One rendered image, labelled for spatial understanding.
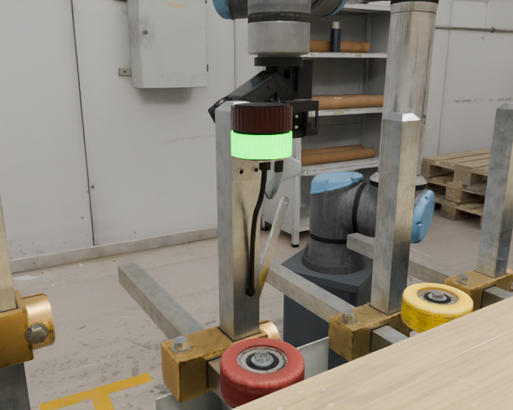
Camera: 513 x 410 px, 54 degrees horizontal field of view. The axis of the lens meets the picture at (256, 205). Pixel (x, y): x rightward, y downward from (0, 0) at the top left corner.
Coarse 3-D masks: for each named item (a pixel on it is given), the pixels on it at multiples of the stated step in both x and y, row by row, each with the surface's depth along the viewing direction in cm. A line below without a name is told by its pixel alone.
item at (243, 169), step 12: (240, 132) 47; (276, 132) 47; (288, 132) 48; (240, 168) 52; (252, 168) 52; (264, 168) 49; (240, 180) 52; (264, 180) 50; (264, 192) 50; (252, 216) 53; (252, 228) 53; (252, 240) 54; (252, 252) 55; (252, 264) 55; (252, 276) 55; (252, 288) 56
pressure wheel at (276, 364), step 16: (224, 352) 48; (240, 352) 48; (256, 352) 47; (272, 352) 49; (288, 352) 48; (224, 368) 46; (240, 368) 46; (256, 368) 46; (272, 368) 46; (288, 368) 46; (304, 368) 46; (224, 384) 46; (240, 384) 44; (256, 384) 44; (272, 384) 44; (288, 384) 44; (240, 400) 44
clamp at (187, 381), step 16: (192, 336) 58; (208, 336) 58; (224, 336) 58; (256, 336) 58; (272, 336) 60; (192, 352) 55; (208, 352) 55; (176, 368) 53; (192, 368) 54; (176, 384) 54; (192, 384) 54
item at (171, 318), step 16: (128, 272) 79; (144, 272) 79; (128, 288) 78; (144, 288) 73; (160, 288) 73; (144, 304) 72; (160, 304) 68; (176, 304) 68; (160, 320) 66; (176, 320) 64; (192, 320) 64; (176, 336) 62; (208, 368) 55; (208, 384) 55; (224, 400) 52
